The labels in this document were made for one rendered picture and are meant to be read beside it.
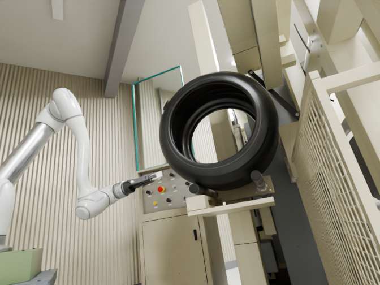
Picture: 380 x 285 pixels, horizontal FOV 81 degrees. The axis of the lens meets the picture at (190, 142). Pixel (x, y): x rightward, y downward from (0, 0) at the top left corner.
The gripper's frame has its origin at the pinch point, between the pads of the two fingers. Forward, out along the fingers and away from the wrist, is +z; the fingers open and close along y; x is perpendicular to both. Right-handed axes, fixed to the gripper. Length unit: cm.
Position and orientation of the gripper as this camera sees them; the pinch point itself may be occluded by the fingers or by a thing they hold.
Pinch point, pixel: (157, 175)
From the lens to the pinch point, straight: 122.7
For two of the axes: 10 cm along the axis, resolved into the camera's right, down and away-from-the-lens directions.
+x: 2.7, 8.8, -4.0
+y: 3.6, 3.0, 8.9
